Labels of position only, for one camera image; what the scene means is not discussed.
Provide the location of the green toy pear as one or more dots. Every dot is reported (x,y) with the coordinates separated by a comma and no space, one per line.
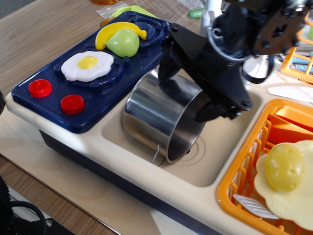
(124,43)

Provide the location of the green toy cutting board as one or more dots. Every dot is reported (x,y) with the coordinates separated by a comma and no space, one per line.
(134,8)

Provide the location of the red stove knob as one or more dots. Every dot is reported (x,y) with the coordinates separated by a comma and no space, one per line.
(72,104)
(40,88)

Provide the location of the blue toy stove top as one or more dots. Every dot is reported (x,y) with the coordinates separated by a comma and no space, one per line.
(99,95)

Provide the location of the orange dish rack basket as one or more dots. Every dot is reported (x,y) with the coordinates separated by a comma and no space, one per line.
(239,179)

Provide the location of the stainless steel pot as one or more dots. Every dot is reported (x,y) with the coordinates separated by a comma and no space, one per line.
(163,116)

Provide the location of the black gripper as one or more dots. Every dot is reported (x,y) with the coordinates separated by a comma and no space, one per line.
(213,62)

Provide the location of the toy fried egg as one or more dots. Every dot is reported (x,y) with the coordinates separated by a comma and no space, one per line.
(87,66)

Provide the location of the orange toy cheese wedge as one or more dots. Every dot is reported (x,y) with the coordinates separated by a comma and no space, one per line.
(290,124)

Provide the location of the yellow toy potato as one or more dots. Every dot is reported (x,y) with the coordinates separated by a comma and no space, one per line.
(284,167)

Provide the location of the grey toy faucet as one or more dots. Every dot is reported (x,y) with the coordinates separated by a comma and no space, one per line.
(253,68)

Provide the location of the cream toy kitchen sink unit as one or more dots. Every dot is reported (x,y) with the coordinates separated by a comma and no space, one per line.
(121,182)

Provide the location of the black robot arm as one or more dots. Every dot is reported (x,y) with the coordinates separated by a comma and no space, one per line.
(274,26)

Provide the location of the red stove knob left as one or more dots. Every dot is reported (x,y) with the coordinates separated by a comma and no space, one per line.
(40,88)

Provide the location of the cream toy plate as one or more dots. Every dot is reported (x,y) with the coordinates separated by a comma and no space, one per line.
(296,205)

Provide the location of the yellow toy banana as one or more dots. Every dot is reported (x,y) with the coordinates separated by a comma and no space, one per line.
(109,30)

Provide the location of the white toy spatula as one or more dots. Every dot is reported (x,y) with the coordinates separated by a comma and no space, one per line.
(254,207)

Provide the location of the clear plastic bag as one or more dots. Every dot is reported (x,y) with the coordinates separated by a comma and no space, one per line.
(107,10)

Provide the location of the white toy knife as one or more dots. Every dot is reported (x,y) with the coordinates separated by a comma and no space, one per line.
(304,94)

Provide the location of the orange upright rack frame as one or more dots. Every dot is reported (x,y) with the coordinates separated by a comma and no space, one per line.
(299,62)

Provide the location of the red stove knob right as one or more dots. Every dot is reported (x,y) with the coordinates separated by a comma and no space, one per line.
(72,104)

